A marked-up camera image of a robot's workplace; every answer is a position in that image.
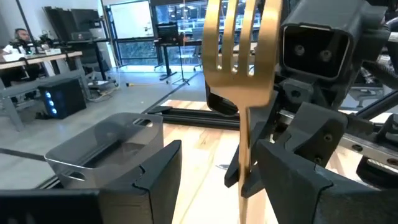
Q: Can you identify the gold fork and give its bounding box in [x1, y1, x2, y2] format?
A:
[201, 0, 284, 224]

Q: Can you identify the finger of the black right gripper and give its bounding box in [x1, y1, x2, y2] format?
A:
[223, 91, 348, 199]
[205, 83, 240, 116]

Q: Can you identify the dark grey plastic bin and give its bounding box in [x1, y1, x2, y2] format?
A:
[44, 111, 165, 191]

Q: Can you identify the person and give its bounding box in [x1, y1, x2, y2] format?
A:
[0, 27, 35, 63]

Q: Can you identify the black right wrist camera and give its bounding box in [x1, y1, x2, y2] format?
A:
[278, 0, 391, 82]

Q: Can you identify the black shelf unit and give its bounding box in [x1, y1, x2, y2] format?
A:
[43, 6, 110, 43]

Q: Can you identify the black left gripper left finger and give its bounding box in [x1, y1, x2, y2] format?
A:
[0, 139, 183, 224]

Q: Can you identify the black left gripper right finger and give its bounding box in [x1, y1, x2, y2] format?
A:
[255, 139, 398, 224]

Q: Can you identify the black computer with blue lights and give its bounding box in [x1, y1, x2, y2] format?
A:
[37, 78, 88, 120]

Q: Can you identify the wooden desk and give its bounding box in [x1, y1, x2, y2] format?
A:
[0, 51, 84, 131]

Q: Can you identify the black monitor on stand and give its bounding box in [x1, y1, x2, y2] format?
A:
[154, 22, 185, 82]

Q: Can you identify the whiteboard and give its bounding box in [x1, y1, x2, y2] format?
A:
[109, 0, 155, 40]

